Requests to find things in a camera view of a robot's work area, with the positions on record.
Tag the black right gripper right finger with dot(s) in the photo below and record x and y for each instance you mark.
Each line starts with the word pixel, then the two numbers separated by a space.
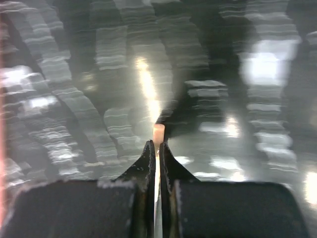
pixel 224 209

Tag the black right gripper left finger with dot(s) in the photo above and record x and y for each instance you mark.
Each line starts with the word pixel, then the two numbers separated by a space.
pixel 119 208

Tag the wooden chopstick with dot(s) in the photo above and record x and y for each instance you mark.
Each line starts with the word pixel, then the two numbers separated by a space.
pixel 154 109

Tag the pink satin napkin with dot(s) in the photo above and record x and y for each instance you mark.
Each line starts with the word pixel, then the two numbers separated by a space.
pixel 2 123

